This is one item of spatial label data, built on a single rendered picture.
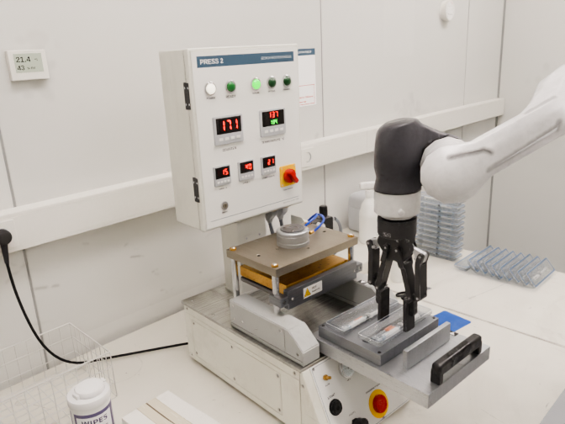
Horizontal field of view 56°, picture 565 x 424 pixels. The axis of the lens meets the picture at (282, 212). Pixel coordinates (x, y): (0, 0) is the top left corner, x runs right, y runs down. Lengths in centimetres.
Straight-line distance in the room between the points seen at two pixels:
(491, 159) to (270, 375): 67
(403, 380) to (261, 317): 34
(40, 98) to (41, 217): 30
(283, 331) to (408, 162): 44
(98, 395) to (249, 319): 35
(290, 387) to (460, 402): 42
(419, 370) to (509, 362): 52
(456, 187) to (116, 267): 107
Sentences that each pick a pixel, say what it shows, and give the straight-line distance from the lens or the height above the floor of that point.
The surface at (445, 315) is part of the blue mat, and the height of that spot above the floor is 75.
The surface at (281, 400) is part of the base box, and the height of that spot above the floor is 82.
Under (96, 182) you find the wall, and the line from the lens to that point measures 157.
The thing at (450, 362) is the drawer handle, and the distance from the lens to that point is 104.
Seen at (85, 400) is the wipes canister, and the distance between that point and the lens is 122.
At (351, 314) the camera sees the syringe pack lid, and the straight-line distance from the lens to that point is 118.
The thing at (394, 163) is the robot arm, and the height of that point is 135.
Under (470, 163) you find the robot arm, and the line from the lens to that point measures 90.
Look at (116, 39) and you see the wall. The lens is 159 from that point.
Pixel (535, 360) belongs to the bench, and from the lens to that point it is 158.
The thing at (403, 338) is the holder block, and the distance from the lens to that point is 111.
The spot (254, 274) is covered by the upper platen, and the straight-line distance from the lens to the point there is 126.
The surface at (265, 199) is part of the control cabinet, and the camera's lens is 136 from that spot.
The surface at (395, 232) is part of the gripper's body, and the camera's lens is 101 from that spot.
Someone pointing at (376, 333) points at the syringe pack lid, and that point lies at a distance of 109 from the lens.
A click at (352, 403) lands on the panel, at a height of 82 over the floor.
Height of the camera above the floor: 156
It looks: 17 degrees down
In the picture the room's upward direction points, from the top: 3 degrees counter-clockwise
